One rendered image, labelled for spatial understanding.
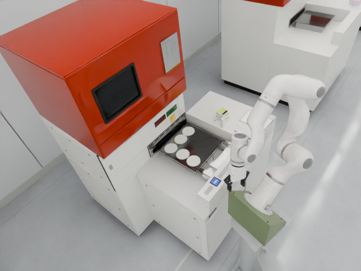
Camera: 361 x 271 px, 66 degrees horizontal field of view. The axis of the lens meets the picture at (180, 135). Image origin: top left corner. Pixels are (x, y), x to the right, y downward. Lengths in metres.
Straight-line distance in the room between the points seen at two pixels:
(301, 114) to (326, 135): 2.06
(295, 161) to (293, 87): 0.40
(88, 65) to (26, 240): 2.20
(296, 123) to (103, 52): 1.04
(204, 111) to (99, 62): 1.09
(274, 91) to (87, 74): 0.90
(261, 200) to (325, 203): 1.41
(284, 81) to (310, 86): 0.12
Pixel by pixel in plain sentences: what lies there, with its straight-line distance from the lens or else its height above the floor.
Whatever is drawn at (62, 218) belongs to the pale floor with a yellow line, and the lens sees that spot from 3.17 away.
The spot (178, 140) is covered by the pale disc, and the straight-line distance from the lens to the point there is 2.15.
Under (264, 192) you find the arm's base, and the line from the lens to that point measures 1.67.
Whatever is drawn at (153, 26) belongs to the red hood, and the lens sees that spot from 1.66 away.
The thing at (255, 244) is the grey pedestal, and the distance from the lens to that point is 1.80.
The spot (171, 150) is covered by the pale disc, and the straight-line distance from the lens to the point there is 2.09.
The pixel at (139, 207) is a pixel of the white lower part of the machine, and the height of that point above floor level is 0.44.
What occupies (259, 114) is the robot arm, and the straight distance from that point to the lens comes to 1.40.
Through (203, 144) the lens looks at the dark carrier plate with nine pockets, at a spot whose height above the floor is 0.90.
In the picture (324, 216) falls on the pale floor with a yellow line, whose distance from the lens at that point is 2.95.
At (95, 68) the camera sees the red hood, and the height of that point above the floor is 1.77.
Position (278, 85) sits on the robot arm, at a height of 1.64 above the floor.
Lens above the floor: 2.47
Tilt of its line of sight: 46 degrees down
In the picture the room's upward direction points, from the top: 9 degrees counter-clockwise
